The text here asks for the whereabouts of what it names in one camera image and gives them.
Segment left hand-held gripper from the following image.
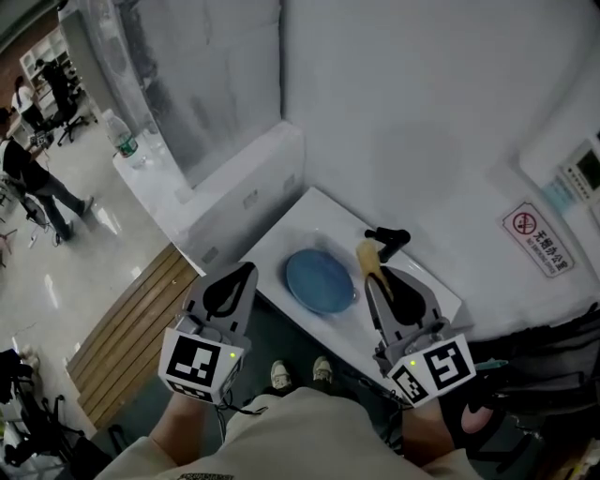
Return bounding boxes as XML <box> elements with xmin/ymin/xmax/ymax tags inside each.
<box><xmin>157</xmin><ymin>261</ymin><xmax>260</xmax><ymax>405</ymax></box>

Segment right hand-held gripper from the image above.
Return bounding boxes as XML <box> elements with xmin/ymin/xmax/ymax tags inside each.
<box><xmin>364</xmin><ymin>266</ymin><xmax>477</xmax><ymax>408</ymax></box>

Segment yellow sponge brush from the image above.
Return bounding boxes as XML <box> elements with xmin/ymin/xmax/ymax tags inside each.
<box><xmin>355</xmin><ymin>239</ymin><xmax>396</xmax><ymax>299</ymax></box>

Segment big blue plate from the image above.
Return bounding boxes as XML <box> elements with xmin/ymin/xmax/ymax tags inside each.
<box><xmin>285</xmin><ymin>248</ymin><xmax>355</xmax><ymax>316</ymax></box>

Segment person's left forearm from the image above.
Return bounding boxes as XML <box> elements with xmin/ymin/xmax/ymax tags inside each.
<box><xmin>149</xmin><ymin>397</ymin><xmax>227</xmax><ymax>466</ymax></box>

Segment person's right forearm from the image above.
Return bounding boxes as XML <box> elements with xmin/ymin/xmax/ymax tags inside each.
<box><xmin>400</xmin><ymin>397</ymin><xmax>464</xmax><ymax>469</ymax></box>

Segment black faucet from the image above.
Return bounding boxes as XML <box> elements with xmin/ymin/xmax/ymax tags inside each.
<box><xmin>364</xmin><ymin>226</ymin><xmax>412</xmax><ymax>264</ymax></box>

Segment person's left shoe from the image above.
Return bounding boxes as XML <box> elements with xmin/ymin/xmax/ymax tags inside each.
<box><xmin>270</xmin><ymin>359</ymin><xmax>293</xmax><ymax>390</ymax></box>

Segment person's shoe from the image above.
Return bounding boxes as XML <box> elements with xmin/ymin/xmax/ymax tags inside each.
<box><xmin>270</xmin><ymin>359</ymin><xmax>293</xmax><ymax>390</ymax></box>
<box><xmin>312</xmin><ymin>355</ymin><xmax>335</xmax><ymax>383</ymax></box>

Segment person's right shoe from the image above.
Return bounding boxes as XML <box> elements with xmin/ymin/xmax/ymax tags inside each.
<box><xmin>312</xmin><ymin>355</ymin><xmax>335</xmax><ymax>383</ymax></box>

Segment white sink counter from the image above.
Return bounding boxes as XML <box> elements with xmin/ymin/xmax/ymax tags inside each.
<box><xmin>237</xmin><ymin>186</ymin><xmax>464</xmax><ymax>393</ymax></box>

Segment black folding cart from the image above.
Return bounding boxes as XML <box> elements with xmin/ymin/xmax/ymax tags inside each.
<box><xmin>447</xmin><ymin>302</ymin><xmax>600</xmax><ymax>480</ymax></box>

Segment white stepped ledge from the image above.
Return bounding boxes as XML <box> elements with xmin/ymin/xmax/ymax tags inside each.
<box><xmin>112</xmin><ymin>119</ymin><xmax>307</xmax><ymax>278</ymax></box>

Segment person's beige clothing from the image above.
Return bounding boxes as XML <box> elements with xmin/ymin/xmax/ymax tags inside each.
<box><xmin>93</xmin><ymin>386</ymin><xmax>484</xmax><ymax>480</ymax></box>

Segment clear water bottle green label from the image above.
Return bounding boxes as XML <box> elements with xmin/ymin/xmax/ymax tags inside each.
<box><xmin>101</xmin><ymin>109</ymin><xmax>147</xmax><ymax>171</ymax></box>

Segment frosted panel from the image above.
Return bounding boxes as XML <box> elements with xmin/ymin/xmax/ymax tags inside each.
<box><xmin>74</xmin><ymin>0</ymin><xmax>283</xmax><ymax>189</ymax></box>

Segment black equipment pile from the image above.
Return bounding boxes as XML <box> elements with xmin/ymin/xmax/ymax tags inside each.
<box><xmin>0</xmin><ymin>349</ymin><xmax>116</xmax><ymax>470</ymax></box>

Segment black office chair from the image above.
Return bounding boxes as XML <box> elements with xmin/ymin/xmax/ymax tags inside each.
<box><xmin>55</xmin><ymin>96</ymin><xmax>91</xmax><ymax>146</ymax></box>

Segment white lockers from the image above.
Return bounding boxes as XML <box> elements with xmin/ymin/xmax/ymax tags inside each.
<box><xmin>58</xmin><ymin>7</ymin><xmax>118</xmax><ymax>128</ymax></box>

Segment white bookshelf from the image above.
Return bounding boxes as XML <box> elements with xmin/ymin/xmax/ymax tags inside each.
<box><xmin>19</xmin><ymin>31</ymin><xmax>71</xmax><ymax>93</ymax></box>

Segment no smoking wall sign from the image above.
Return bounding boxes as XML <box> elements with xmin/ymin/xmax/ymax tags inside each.
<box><xmin>500</xmin><ymin>200</ymin><xmax>578</xmax><ymax>279</ymax></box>

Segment white wall control panel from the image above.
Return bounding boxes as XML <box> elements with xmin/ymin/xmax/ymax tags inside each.
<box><xmin>558</xmin><ymin>138</ymin><xmax>600</xmax><ymax>203</ymax></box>

